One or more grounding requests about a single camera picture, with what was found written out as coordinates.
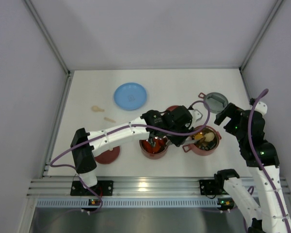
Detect red lid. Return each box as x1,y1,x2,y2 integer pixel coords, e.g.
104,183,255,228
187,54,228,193
95,146,121,165
166,105,178,111

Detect long metal tongs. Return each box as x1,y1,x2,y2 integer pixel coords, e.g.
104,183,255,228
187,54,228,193
166,137,206,146

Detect red orange carrot slice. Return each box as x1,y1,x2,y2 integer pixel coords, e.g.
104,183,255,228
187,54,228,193
156,139,166,150

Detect red steel bowl with handle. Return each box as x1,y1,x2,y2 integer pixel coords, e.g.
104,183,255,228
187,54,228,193
182,126,222,156

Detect beige round bun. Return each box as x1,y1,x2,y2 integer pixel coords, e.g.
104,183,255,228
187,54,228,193
204,132,215,142

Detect red sausage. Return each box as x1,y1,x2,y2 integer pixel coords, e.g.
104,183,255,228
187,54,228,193
142,141,154,154

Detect orange food slices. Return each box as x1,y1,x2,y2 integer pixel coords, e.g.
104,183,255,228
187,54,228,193
194,133,204,141

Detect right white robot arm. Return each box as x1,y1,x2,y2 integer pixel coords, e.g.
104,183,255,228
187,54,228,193
214,103,291,233

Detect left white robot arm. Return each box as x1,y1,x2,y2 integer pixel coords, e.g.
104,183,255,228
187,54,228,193
70,105,202,188

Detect blue plate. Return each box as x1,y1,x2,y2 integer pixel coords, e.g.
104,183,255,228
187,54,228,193
113,83,147,111

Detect grey lid with handle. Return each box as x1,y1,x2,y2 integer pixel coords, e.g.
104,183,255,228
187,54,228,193
198,92,229,114

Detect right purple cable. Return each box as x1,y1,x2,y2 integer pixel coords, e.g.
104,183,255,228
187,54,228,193
243,88,291,233

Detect purple cable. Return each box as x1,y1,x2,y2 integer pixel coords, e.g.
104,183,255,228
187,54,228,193
243,88,291,233
50,100,211,214

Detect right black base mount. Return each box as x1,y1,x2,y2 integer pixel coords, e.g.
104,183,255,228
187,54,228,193
199,179,218,196

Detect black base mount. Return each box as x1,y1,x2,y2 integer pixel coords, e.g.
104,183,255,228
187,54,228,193
199,179,218,196
70,180,113,197

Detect aluminium front rail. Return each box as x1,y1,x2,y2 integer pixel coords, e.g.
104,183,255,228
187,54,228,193
26,176,291,199

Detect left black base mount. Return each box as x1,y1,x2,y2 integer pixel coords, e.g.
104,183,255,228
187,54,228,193
70,180,113,197

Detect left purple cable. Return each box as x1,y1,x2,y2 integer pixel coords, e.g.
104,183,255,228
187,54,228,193
50,100,211,214

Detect perforated cable duct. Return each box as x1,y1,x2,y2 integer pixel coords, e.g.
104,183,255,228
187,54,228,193
36,198,233,208

